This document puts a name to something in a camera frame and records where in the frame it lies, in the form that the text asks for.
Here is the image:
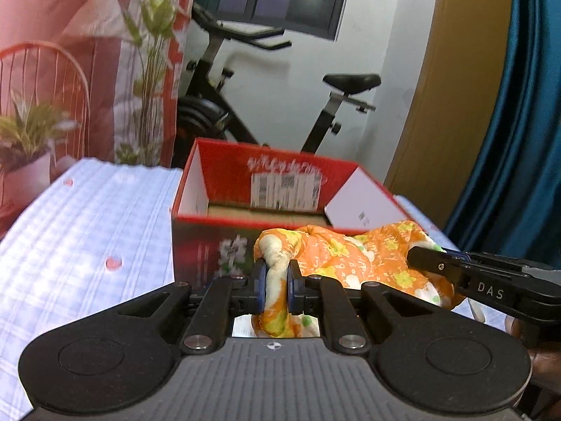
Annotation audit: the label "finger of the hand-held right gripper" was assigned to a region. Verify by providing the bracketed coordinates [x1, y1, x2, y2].
[407, 246, 473, 291]

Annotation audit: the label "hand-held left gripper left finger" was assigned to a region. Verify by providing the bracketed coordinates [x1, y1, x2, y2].
[116, 258, 268, 356]

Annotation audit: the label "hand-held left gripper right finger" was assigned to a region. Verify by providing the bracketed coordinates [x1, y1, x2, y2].
[287, 260, 443, 356]

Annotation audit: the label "orange floral cloth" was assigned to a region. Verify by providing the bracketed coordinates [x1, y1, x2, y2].
[252, 220, 467, 338]

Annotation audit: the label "red strawberry cardboard box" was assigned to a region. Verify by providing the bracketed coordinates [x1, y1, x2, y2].
[170, 137, 415, 286]

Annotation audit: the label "person's right hand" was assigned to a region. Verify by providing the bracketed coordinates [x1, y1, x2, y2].
[503, 316, 561, 404]

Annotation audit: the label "blue curtain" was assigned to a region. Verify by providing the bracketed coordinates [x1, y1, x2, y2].
[442, 0, 561, 268]

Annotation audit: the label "checked bed sheet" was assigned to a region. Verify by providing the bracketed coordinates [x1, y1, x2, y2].
[0, 158, 561, 421]

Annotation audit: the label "black exercise bike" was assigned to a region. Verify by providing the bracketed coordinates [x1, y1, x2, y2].
[175, 2, 382, 172]

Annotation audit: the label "wooden door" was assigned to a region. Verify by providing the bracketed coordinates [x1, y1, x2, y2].
[383, 0, 533, 229]

